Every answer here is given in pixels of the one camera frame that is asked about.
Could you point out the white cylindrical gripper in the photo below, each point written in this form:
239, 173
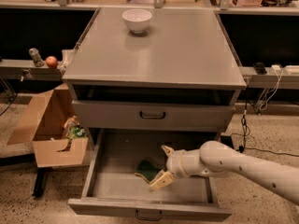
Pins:
175, 164

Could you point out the green and yellow sponge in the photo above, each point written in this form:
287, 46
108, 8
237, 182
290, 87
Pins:
146, 171

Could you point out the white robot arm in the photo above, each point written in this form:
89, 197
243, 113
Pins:
214, 158

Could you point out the open grey lower drawer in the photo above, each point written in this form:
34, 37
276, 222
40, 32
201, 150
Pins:
112, 188

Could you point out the grey drawer cabinet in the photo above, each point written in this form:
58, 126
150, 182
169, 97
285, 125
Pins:
181, 59

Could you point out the closed grey upper drawer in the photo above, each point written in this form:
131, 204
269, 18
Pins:
145, 116

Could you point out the colourful items in box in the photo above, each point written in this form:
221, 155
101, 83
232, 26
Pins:
72, 129

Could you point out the open cardboard box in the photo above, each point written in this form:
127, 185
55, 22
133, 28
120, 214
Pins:
42, 125

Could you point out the black stand base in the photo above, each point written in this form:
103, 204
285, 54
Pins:
40, 182

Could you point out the black device on shelf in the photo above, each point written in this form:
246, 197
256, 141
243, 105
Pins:
259, 68

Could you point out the white ceramic bowl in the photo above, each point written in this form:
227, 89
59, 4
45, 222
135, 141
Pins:
137, 20

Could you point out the right grey side shelf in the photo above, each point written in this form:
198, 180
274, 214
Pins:
270, 79

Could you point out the grey side shelf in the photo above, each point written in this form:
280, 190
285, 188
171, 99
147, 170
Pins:
26, 70
270, 79

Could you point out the red apple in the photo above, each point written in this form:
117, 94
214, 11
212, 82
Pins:
51, 62

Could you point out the white power strip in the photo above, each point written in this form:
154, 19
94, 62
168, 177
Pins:
287, 70

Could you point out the small grey figurine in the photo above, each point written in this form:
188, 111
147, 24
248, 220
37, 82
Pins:
34, 53

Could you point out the left grey side shelf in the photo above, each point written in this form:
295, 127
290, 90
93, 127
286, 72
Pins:
26, 70

